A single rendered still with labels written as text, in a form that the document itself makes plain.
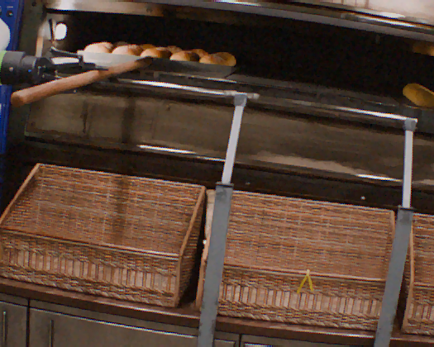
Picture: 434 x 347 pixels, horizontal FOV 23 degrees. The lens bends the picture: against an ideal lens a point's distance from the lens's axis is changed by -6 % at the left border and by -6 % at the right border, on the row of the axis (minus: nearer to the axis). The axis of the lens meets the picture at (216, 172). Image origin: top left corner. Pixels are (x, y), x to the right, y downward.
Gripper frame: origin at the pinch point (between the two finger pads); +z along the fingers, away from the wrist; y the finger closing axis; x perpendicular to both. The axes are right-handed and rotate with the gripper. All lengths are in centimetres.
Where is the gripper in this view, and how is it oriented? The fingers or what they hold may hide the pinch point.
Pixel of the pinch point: (94, 75)
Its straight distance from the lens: 280.2
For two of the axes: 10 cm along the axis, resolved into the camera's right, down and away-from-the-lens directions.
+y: -1.2, 9.8, 1.5
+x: -0.9, 1.4, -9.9
